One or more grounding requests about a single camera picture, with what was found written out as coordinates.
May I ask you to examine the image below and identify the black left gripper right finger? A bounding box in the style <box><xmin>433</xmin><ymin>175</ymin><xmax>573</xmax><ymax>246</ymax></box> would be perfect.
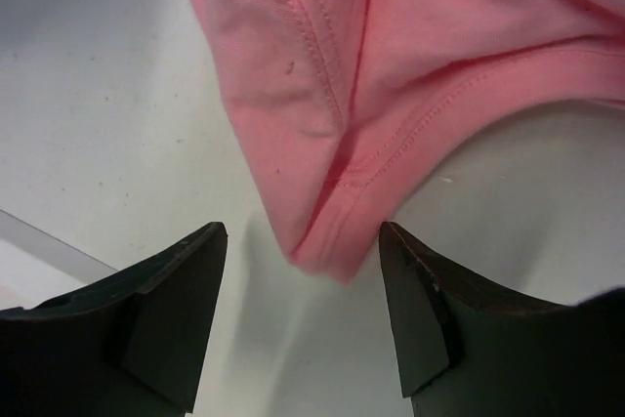
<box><xmin>379</xmin><ymin>223</ymin><xmax>624</xmax><ymax>416</ymax></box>

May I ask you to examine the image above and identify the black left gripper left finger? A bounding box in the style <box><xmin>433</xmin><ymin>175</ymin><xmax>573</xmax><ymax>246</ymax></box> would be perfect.
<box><xmin>1</xmin><ymin>222</ymin><xmax>228</xmax><ymax>416</ymax></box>

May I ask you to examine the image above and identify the pink t shirt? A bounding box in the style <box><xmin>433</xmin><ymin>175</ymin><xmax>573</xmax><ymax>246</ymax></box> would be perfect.
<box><xmin>190</xmin><ymin>0</ymin><xmax>624</xmax><ymax>282</ymax></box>

